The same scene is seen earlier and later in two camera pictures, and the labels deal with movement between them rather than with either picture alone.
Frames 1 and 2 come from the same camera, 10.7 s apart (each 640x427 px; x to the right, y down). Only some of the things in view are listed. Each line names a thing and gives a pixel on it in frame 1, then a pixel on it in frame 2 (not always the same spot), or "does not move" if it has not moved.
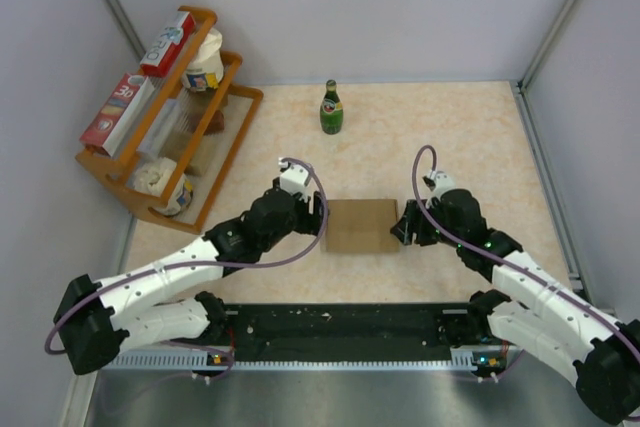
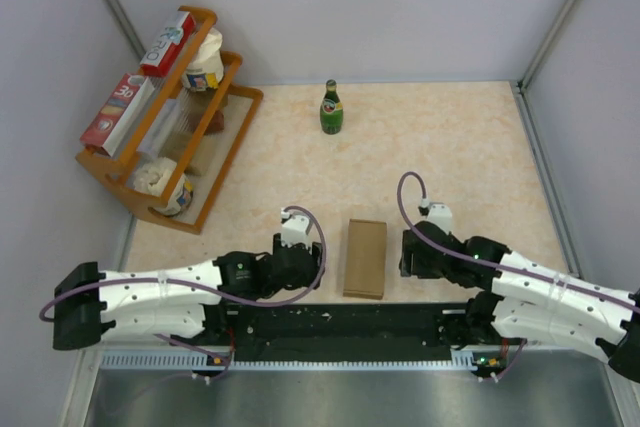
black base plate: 342,333 does not move
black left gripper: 311,223 → 309,278
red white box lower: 117,117 does not move
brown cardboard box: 362,225 → 365,259
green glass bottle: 331,110 does not move
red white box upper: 164,54 does not move
